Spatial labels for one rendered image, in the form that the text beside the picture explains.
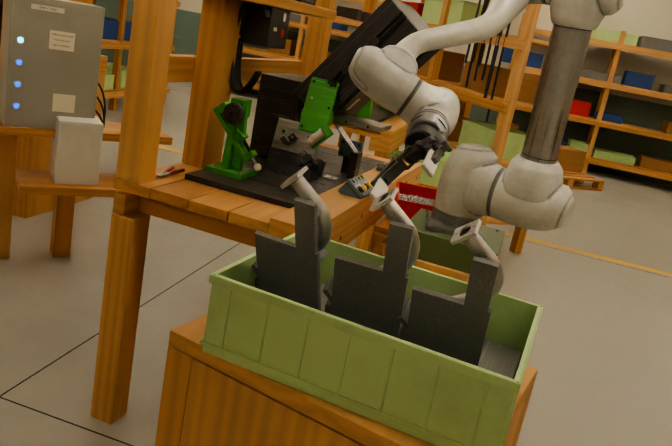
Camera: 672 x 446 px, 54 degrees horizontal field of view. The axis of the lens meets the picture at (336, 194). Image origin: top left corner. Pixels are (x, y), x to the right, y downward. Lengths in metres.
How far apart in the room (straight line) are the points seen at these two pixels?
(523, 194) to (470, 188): 0.16
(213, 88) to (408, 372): 1.50
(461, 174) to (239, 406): 0.98
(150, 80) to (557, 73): 1.19
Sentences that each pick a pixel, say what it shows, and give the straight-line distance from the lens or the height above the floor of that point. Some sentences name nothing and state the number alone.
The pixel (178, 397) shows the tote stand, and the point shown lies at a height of 0.65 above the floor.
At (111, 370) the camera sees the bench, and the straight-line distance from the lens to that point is 2.45.
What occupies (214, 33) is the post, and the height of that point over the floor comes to 1.37.
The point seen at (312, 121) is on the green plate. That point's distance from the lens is 2.52.
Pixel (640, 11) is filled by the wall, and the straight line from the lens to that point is 11.60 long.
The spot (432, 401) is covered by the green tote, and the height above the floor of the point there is 0.87.
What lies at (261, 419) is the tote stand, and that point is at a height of 0.70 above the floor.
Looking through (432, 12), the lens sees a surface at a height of 1.75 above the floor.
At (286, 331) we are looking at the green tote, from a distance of 1.29.
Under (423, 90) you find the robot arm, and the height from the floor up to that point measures 1.37.
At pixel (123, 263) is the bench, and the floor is 0.60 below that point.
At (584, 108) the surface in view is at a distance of 10.95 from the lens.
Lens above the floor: 1.47
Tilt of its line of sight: 14 degrees down
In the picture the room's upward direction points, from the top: 11 degrees clockwise
